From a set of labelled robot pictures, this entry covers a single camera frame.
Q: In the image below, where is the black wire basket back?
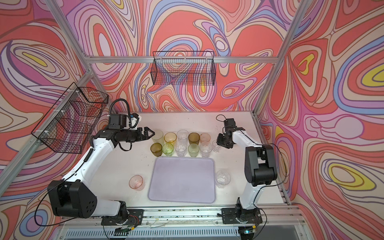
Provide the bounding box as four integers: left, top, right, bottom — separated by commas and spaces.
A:
151, 50, 216, 86

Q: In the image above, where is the lavender tray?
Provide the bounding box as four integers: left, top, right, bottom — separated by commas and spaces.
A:
148, 157, 216, 204

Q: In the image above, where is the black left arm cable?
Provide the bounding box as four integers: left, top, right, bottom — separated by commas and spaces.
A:
108, 98, 133, 121

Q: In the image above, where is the clear cup front row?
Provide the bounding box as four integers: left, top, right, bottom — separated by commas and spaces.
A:
175, 143, 188, 157

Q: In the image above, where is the amber yellow cup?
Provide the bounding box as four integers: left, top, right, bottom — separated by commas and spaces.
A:
164, 132, 177, 146

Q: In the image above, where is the pink cup back row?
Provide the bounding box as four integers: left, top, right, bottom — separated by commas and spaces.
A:
200, 133, 211, 144

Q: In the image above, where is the clear cup row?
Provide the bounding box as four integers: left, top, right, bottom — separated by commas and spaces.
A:
175, 143, 188, 157
177, 130, 189, 145

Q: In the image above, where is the pale yellow textured cup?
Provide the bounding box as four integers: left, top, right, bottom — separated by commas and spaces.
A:
151, 129, 165, 145

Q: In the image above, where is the pale green textured cup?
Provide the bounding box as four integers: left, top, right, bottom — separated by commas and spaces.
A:
188, 144, 200, 158

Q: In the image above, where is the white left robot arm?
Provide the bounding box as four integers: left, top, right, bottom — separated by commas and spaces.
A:
47, 127, 155, 219

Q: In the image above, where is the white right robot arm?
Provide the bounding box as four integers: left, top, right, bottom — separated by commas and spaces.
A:
217, 126, 278, 211

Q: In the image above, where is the clear cup back row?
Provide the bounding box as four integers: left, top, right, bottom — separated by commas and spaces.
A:
177, 130, 189, 145

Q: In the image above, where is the small clear cup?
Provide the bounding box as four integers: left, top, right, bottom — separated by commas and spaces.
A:
212, 140, 221, 153

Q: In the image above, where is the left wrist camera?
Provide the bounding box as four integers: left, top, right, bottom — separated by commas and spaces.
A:
108, 113, 140, 130

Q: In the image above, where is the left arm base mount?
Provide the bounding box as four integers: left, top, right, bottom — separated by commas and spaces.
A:
101, 209, 144, 227

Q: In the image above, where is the large clear cup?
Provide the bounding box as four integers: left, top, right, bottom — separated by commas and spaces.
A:
215, 170, 231, 188

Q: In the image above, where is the black wire basket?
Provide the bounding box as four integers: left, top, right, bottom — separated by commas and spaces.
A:
151, 50, 216, 86
31, 83, 109, 154

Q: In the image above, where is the pink cup near tray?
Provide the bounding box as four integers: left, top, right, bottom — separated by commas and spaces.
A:
129, 175, 145, 191

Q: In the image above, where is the black wire basket left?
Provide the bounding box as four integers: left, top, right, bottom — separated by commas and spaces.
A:
31, 83, 109, 154

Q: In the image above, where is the brown olive textured cup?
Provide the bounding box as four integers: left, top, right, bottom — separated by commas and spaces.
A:
188, 133, 200, 145

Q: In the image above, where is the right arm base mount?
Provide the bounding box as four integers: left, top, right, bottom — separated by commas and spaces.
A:
217, 208, 263, 226

